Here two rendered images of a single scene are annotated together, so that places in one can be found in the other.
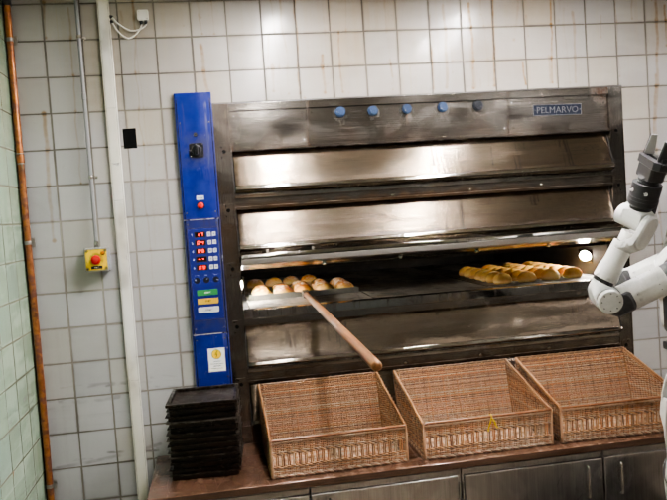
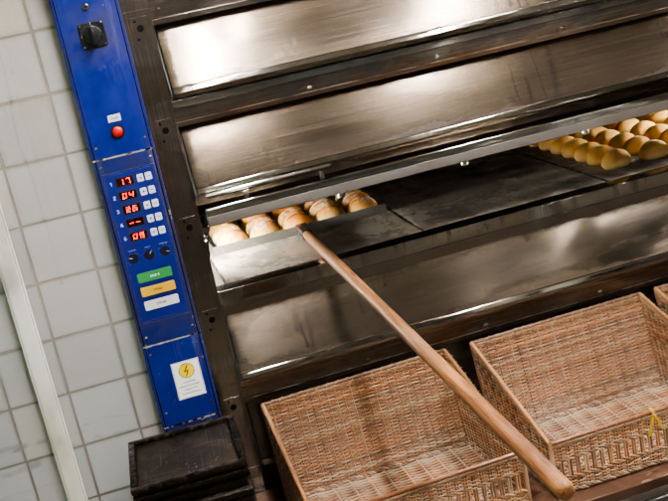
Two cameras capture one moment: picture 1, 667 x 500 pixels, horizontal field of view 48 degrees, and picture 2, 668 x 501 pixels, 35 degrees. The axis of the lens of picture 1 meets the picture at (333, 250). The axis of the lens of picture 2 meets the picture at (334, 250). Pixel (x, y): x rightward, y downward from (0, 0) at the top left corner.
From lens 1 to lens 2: 0.74 m
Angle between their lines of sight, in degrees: 13
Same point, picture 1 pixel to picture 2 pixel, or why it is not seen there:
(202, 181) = (113, 87)
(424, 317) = (507, 250)
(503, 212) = (619, 58)
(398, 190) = (445, 49)
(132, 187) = not seen: outside the picture
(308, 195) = (296, 83)
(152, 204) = (32, 142)
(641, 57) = not seen: outside the picture
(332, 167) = (330, 26)
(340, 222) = (357, 118)
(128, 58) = not seen: outside the picture
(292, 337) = (303, 319)
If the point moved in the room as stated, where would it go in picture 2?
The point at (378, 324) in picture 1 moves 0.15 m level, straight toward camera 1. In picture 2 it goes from (437, 273) to (445, 289)
